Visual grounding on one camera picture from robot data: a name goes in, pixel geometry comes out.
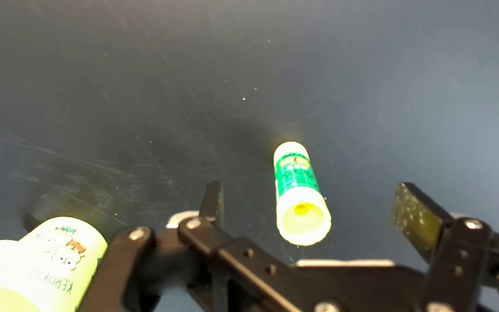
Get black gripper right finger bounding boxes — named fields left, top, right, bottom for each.
left=390, top=181, right=499, bottom=312

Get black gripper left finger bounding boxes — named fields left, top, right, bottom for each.
left=80, top=178, right=322, bottom=312

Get green yellow glue bottle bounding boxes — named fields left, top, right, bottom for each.
left=270, top=140, right=335, bottom=247

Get yellow-green plastic mug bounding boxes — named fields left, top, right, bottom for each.
left=0, top=214, right=111, bottom=312

